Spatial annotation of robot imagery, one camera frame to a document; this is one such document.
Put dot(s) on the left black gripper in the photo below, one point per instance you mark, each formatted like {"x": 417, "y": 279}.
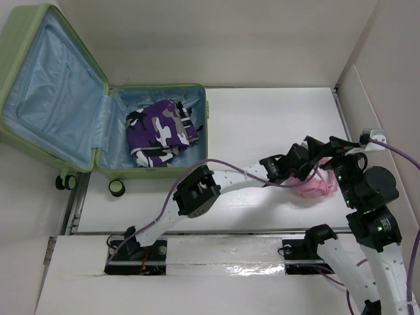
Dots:
{"x": 302, "y": 172}

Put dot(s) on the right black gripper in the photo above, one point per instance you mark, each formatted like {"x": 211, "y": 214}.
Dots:
{"x": 339, "y": 149}

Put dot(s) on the pink mesh bath pouf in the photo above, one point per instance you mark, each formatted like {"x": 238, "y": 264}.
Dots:
{"x": 319, "y": 184}

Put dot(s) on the purple camouflage garment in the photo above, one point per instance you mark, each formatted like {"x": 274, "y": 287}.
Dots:
{"x": 159, "y": 132}

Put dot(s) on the green hard-shell suitcase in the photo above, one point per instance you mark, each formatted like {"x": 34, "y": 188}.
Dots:
{"x": 57, "y": 105}

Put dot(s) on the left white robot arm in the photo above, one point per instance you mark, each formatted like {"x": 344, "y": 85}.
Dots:
{"x": 195, "y": 193}

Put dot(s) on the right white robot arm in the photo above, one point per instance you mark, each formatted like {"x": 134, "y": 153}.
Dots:
{"x": 368, "y": 191}

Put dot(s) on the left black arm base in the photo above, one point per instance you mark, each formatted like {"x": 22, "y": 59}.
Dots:
{"x": 133, "y": 260}

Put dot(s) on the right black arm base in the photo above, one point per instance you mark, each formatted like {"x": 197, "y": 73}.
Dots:
{"x": 301, "y": 255}

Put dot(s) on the aluminium front rail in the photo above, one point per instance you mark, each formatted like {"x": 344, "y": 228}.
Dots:
{"x": 73, "y": 231}

